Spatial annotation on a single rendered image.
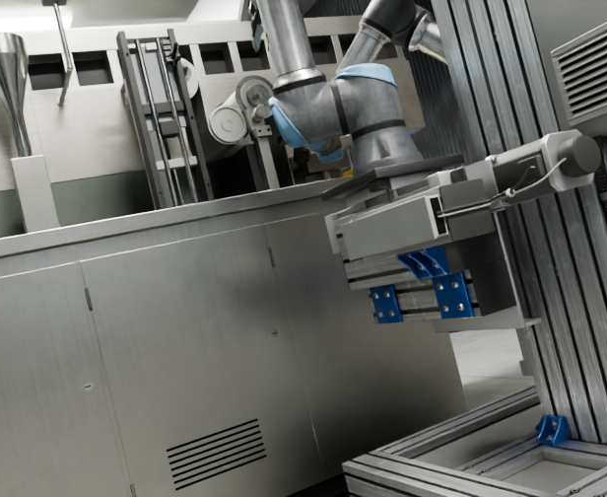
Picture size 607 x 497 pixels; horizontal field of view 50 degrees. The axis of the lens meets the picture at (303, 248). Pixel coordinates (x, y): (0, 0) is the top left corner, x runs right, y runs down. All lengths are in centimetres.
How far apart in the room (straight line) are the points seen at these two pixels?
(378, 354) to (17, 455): 97
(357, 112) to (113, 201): 117
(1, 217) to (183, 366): 87
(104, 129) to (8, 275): 87
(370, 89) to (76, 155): 124
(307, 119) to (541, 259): 54
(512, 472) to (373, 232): 51
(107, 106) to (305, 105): 116
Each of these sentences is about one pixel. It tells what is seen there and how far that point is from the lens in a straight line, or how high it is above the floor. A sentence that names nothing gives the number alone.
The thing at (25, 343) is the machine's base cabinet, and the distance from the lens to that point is 166.
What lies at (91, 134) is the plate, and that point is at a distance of 237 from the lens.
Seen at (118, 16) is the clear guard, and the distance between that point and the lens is 254.
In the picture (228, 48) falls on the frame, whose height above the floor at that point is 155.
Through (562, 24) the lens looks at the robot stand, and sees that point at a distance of 118.
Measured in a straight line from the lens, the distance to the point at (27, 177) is 204.
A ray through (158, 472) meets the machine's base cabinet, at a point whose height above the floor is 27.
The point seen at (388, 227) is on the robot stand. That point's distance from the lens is 111.
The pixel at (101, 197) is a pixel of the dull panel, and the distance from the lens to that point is 232.
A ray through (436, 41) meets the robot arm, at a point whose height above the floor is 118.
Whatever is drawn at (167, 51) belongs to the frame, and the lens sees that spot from 202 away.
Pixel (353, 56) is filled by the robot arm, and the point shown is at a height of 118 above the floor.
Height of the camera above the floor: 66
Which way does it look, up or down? 2 degrees up
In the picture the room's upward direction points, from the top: 14 degrees counter-clockwise
